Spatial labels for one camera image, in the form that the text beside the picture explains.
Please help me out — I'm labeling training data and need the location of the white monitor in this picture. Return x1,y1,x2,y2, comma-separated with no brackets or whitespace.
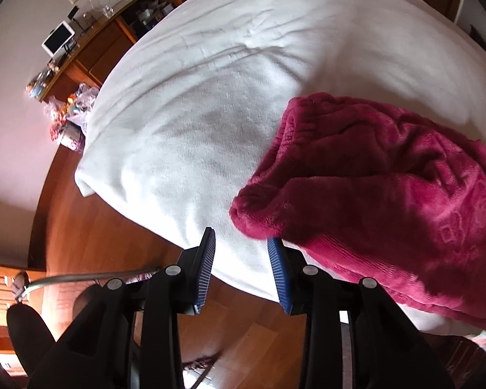
41,21,75,56

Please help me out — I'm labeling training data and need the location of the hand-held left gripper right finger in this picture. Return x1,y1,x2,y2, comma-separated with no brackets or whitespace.
267,237,456,389

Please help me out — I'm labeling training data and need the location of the wooden sideboard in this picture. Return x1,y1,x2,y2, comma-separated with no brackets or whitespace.
26,0,211,102

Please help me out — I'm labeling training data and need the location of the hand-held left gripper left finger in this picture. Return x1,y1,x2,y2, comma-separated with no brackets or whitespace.
26,227,216,389

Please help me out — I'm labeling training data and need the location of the fringed rug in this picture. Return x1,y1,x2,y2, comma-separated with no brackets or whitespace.
182,352,227,389

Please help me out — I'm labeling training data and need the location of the red fleece towel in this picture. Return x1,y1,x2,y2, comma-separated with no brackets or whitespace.
229,92,486,331

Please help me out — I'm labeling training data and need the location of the metal tube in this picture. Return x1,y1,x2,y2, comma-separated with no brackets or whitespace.
14,266,163,302

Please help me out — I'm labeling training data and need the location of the pile of plastic bags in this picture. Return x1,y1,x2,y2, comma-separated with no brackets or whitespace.
44,83,100,152

